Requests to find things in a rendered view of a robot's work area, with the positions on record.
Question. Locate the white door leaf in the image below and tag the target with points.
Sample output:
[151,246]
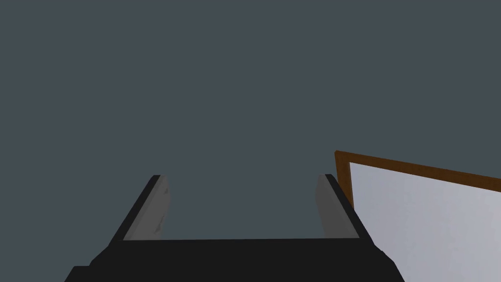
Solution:
[430,223]

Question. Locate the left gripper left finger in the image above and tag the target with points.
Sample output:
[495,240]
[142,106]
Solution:
[146,213]

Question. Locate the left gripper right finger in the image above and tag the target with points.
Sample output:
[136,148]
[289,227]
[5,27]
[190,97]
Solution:
[336,213]

